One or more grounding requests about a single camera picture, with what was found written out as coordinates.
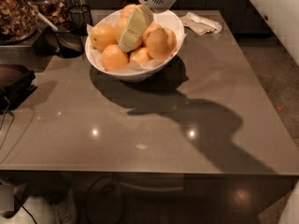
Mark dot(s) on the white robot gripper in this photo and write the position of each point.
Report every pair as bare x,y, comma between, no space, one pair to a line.
139,21

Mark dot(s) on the white ceramic bowl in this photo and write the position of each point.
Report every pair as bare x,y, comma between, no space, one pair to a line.
134,74

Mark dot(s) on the small front centre orange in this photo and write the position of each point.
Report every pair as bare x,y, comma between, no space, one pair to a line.
140,55

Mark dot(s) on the white paper bowl liner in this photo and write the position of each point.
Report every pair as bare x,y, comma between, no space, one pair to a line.
130,67

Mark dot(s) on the crumpled beige paper napkin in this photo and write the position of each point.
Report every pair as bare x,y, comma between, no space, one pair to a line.
200,25

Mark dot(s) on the dark glass cup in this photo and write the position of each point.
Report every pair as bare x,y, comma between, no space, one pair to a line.
69,43

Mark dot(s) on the glass jar dried snacks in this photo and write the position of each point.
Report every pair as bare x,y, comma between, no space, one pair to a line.
55,11

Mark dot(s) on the metal tray stand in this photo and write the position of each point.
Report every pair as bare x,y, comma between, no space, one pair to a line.
32,48

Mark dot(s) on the large glass snack jar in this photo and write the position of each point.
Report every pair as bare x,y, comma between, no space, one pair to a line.
17,21

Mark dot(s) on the black device on left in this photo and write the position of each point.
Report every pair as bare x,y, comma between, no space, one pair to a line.
15,85

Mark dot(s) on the black wire mesh cup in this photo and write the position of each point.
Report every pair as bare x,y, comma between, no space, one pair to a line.
82,17

